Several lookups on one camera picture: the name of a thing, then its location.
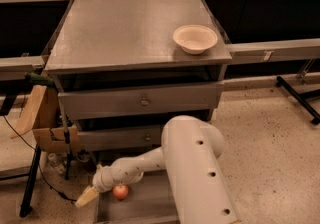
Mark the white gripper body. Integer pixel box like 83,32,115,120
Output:
92,166,144,193

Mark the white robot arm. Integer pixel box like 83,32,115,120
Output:
76,115,240,224

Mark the grey wooden drawer cabinet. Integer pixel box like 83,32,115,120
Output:
44,0,233,156

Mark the black floor bar stand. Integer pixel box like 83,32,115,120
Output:
276,76,320,126

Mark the black tripod stand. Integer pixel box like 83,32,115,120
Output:
19,114,73,218

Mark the red apple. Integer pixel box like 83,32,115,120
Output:
112,185,129,200

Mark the grey top drawer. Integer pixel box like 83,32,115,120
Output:
59,82,224,120

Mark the black cable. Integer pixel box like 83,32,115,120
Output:
2,114,81,203

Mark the grey metal rail right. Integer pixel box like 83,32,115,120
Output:
227,38,320,65

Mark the white paper bowl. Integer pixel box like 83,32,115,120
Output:
173,25,218,55

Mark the grey open bottom drawer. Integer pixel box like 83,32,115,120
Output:
93,149,181,224

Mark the grey metal rail left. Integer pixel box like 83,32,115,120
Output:
0,55,48,81

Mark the grey metal rail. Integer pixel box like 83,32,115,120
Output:
227,38,320,65
0,55,48,81

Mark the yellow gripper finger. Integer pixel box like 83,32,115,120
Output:
75,186,99,208

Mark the green handled tool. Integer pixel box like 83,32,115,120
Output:
25,73,55,88

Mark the grey middle drawer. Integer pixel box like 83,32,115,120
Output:
78,125,163,151

